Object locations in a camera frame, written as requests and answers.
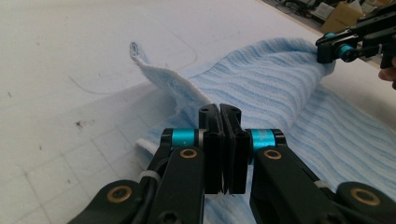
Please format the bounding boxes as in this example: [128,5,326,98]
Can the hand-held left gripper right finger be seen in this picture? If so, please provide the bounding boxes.
[219,104,340,224]

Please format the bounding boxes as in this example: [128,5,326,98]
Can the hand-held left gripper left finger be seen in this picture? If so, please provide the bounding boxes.
[148,103,224,224]

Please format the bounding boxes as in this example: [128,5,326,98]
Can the blue striped towel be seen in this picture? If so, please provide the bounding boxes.
[129,36,396,224]

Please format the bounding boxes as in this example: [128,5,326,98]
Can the large cardboard box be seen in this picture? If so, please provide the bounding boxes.
[320,1,364,35]

